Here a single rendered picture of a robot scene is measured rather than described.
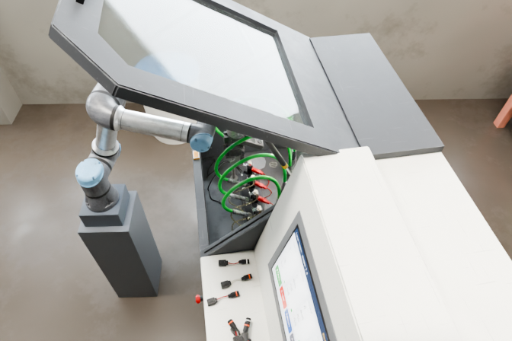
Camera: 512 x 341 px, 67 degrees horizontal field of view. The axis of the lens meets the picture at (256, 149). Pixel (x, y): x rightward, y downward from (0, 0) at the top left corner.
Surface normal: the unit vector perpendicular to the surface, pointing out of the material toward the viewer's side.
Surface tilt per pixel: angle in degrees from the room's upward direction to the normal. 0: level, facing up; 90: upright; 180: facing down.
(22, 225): 0
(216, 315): 0
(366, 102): 0
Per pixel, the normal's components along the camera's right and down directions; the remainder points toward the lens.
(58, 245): 0.01, -0.67
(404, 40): 0.04, 0.74
